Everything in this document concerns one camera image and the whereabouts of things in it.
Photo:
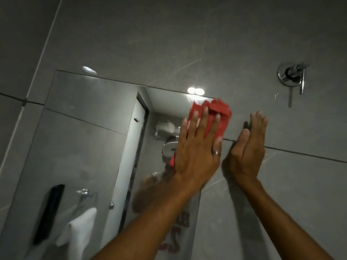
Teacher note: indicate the person's left hand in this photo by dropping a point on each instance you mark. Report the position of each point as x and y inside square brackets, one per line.
[193, 157]

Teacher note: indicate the person's right hand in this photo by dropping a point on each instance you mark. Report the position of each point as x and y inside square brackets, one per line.
[248, 157]

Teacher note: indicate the person's left thumb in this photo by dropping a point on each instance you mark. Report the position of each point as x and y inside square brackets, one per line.
[217, 147]

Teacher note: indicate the person's left middle finger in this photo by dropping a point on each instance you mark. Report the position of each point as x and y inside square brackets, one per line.
[203, 120]

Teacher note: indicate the person's left little finger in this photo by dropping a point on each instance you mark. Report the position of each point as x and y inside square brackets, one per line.
[184, 128]

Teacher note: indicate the person's right thumb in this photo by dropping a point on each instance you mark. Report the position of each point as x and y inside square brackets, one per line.
[242, 139]

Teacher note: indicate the red cleaning cloth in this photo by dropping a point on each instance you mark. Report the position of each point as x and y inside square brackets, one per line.
[221, 108]

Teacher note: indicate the person's right forearm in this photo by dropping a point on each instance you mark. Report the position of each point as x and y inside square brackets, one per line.
[279, 222]

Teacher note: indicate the person's left forearm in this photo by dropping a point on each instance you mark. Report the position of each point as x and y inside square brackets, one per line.
[154, 222]

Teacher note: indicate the white door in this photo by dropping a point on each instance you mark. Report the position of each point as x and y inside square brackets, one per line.
[127, 170]

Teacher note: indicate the white hanging towel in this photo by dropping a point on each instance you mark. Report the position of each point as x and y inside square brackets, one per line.
[78, 232]

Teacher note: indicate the wall mirror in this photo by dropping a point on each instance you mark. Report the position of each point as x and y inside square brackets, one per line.
[81, 138]

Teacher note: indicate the black wall dispenser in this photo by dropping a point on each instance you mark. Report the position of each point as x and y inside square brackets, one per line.
[50, 211]

